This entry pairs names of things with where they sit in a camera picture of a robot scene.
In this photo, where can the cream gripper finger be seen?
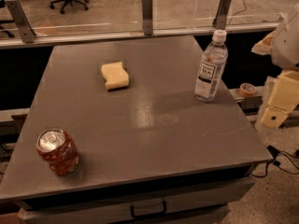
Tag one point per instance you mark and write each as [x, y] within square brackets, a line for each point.
[264, 46]
[283, 99]

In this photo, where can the clear plastic tea bottle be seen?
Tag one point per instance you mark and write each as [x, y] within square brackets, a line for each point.
[211, 67]

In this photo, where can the yellow sponge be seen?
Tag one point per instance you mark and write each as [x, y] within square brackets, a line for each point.
[115, 75]

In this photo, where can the roll of tan tape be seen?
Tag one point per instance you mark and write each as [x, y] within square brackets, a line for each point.
[247, 90]

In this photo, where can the crushed red soda can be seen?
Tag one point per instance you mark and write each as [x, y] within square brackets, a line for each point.
[58, 150]

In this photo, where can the right metal bracket post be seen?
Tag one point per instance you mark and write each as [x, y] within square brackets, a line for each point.
[220, 20]

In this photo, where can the metal bracket post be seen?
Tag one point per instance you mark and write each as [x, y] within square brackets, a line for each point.
[26, 32]
[147, 17]
[220, 20]

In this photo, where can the middle metal bracket post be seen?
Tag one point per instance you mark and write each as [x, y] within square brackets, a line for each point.
[147, 17]

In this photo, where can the grey table drawer with handle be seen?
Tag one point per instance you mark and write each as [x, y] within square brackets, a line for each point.
[197, 204]

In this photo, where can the left metal bracket post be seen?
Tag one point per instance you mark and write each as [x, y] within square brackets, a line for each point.
[26, 32]

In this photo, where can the grey metal rail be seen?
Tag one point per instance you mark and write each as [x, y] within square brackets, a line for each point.
[42, 41]

